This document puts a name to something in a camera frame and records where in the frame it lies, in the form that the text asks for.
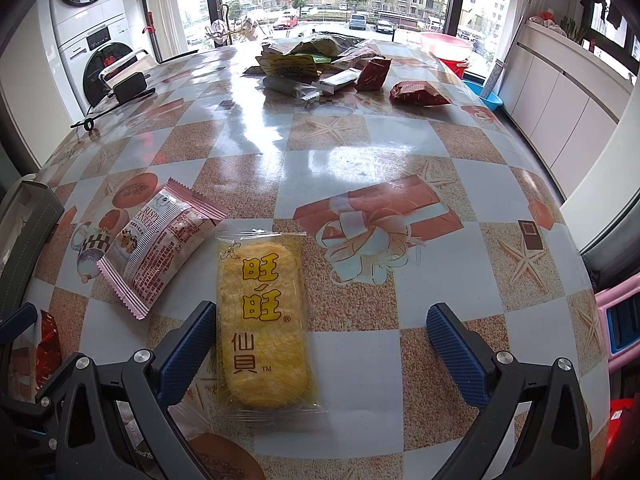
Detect yellow rice cracker packet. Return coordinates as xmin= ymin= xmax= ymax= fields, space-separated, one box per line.
xmin=215 ymin=229 xmax=329 ymax=419

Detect blue plastic basin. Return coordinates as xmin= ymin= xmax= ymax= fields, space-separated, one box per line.
xmin=462 ymin=79 xmax=504 ymax=110

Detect small red snack packet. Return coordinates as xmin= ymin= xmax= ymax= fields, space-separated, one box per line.
xmin=10 ymin=309 xmax=64 ymax=406

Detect pink snack packet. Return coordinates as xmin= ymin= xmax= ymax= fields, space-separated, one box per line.
xmin=95 ymin=177 xmax=229 ymax=320

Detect white washing machine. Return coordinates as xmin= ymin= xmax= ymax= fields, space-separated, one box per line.
xmin=59 ymin=25 xmax=162 ymax=109

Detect metal chair back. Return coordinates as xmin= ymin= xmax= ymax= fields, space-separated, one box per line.
xmin=97 ymin=48 xmax=152 ymax=84

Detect clear silver snack packet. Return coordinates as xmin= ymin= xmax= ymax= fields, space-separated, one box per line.
xmin=262 ymin=75 xmax=321 ymax=101

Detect yellow cartoon snack packet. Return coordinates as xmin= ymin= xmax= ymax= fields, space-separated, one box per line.
xmin=257 ymin=54 xmax=321 ymax=79

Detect leaning grey board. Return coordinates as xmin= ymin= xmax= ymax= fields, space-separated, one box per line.
xmin=482 ymin=59 xmax=506 ymax=99

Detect black cable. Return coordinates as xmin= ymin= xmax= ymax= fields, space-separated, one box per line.
xmin=69 ymin=88 xmax=157 ymax=132

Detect clear packet with brown cake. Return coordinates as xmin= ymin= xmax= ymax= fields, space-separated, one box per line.
xmin=120 ymin=400 xmax=269 ymax=480

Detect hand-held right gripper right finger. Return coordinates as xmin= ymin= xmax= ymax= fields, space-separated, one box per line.
xmin=426 ymin=302 xmax=593 ymax=480

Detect orange red snack bag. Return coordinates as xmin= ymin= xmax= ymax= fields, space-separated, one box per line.
xmin=389 ymin=80 xmax=454 ymax=107

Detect pink plastic basin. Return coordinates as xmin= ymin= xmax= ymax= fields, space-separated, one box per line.
xmin=419 ymin=31 xmax=474 ymax=59

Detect large green snack bag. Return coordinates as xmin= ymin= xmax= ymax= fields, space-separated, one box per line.
xmin=262 ymin=32 xmax=352 ymax=59

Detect hanging dark clothes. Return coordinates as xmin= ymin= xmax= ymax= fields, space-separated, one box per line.
xmin=579 ymin=0 xmax=624 ymax=29

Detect white cabinet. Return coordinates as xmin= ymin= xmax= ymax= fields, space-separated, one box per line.
xmin=502 ymin=22 xmax=640 ymax=202

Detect dark red snack bag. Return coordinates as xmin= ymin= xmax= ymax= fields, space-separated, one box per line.
xmin=355 ymin=56 xmax=393 ymax=92

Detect gold wire rack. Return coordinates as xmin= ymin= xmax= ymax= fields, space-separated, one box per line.
xmin=204 ymin=4 xmax=252 ymax=47

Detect black power adapter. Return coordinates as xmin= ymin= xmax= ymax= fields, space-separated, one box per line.
xmin=112 ymin=72 xmax=147 ymax=101

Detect red white cloth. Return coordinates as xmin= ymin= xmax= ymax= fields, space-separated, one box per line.
xmin=529 ymin=7 xmax=564 ymax=29

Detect long narrow snack packet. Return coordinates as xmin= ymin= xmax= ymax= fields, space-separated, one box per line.
xmin=319 ymin=68 xmax=361 ymax=95

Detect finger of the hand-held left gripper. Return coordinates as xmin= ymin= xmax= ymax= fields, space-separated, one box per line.
xmin=0 ymin=302 xmax=40 ymax=367
xmin=0 ymin=359 xmax=77 ymax=462

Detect checkered starfish tablecloth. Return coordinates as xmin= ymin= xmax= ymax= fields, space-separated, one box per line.
xmin=10 ymin=40 xmax=619 ymax=480

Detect green plant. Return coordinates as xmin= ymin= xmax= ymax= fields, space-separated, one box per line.
xmin=559 ymin=14 xmax=587 ymax=44

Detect pink plastic stool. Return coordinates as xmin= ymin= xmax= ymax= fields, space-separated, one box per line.
xmin=594 ymin=274 xmax=640 ymax=362

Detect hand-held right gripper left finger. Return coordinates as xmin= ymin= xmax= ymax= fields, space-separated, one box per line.
xmin=55 ymin=301 xmax=219 ymax=480

